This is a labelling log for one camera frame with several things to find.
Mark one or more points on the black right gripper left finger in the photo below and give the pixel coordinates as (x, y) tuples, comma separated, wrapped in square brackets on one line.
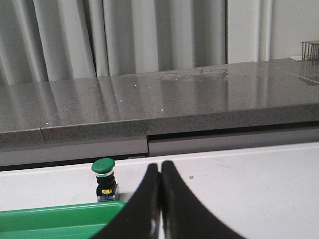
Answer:
[(140, 217)]

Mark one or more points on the grey stone countertop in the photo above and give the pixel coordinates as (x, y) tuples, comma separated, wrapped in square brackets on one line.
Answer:
[(160, 113)]

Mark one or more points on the green mushroom push button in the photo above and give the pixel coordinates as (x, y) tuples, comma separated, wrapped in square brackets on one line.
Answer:
[(107, 189)]

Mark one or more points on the green plastic tray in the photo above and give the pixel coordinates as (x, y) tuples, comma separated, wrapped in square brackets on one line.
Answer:
[(80, 221)]

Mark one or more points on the white pleated curtain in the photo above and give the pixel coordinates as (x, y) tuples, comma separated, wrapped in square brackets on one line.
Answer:
[(49, 40)]

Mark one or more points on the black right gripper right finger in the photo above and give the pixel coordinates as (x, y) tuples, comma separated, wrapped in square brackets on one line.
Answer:
[(184, 216)]

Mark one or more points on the metal wire rack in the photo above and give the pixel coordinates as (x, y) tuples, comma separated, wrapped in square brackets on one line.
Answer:
[(310, 50)]

